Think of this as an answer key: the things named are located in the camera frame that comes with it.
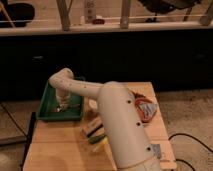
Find white lidded cup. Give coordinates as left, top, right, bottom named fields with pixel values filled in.
left=89, top=99, right=98, bottom=110

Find red toy grapes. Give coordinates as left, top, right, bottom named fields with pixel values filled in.
left=132, top=91, right=145, bottom=99

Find crumpled grey cloth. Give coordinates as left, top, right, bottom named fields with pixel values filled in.
left=136, top=102, right=157, bottom=122

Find black cable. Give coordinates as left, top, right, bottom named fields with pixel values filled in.
left=168, top=132, right=213, bottom=171

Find orange plate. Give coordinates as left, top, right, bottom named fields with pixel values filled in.
left=135, top=98, right=158, bottom=123

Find blue sponge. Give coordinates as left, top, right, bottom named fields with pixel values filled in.
left=152, top=144, right=162, bottom=159

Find black office chair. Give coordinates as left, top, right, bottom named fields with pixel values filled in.
left=138, top=0, right=202, bottom=23

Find metal fork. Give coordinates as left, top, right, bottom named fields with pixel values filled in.
left=51, top=104, right=80, bottom=112

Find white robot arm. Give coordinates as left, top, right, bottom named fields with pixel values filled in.
left=49, top=68, right=162, bottom=171

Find green plastic tray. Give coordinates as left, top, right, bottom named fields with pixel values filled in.
left=37, top=83, right=84, bottom=122

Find green toy cucumber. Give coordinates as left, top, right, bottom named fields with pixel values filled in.
left=88, top=134, right=106, bottom=144

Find dark chair at left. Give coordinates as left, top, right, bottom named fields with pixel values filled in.
left=0, top=0, right=35, bottom=28

